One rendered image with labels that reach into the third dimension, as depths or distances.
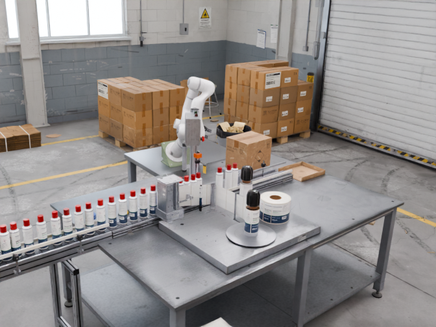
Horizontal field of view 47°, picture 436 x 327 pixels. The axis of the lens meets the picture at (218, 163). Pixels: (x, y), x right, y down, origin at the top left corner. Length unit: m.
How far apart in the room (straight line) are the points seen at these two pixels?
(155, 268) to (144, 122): 4.23
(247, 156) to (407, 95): 3.85
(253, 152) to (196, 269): 1.51
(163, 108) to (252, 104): 1.30
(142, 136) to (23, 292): 3.27
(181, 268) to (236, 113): 5.00
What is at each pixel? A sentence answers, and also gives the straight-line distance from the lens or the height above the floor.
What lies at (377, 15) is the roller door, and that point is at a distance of 7.70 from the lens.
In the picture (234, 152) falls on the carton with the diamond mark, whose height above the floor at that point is 1.02.
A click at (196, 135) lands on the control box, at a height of 1.36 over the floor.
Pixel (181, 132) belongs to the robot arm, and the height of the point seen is 1.20.
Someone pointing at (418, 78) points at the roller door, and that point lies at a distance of 7.35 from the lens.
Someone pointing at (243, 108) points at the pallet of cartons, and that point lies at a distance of 7.48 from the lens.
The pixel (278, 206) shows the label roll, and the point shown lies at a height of 1.01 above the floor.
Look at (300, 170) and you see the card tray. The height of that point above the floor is 0.83.
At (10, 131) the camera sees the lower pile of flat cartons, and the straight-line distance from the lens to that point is 7.77.
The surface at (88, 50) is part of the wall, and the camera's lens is 8.85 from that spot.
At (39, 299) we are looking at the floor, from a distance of 4.20.
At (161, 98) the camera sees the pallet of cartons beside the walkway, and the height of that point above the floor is 0.78.
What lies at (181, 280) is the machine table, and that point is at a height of 0.83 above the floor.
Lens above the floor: 2.35
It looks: 20 degrees down
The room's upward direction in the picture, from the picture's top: 2 degrees clockwise
